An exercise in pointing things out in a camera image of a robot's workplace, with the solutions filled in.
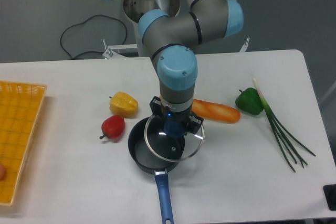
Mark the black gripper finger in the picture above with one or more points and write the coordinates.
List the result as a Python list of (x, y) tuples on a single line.
[(156, 107), (193, 123)]

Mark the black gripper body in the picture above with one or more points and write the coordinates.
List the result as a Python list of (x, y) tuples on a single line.
[(174, 120)]

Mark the glass lid blue knob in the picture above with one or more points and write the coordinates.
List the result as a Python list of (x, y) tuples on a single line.
[(171, 145)]

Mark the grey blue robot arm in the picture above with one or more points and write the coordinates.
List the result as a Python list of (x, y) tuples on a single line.
[(168, 40)]

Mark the baguette bread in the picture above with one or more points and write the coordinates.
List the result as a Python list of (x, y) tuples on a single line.
[(215, 111)]

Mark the yellow bell pepper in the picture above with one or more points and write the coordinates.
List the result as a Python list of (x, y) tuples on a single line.
[(124, 105)]

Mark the red bell pepper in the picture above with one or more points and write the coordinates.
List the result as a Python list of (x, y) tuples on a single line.
[(113, 127)]

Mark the green bell pepper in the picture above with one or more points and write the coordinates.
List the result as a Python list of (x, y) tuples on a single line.
[(249, 101)]

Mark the green onion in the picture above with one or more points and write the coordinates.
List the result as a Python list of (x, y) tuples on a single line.
[(282, 136)]

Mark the yellow woven basket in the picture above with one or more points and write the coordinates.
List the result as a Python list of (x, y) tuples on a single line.
[(20, 107)]

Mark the black object table corner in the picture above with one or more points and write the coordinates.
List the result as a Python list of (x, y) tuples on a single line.
[(330, 195)]

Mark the dark pot blue handle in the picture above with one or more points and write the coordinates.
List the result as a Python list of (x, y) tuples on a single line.
[(150, 164)]

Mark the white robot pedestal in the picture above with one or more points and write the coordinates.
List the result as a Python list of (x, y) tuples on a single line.
[(135, 9)]

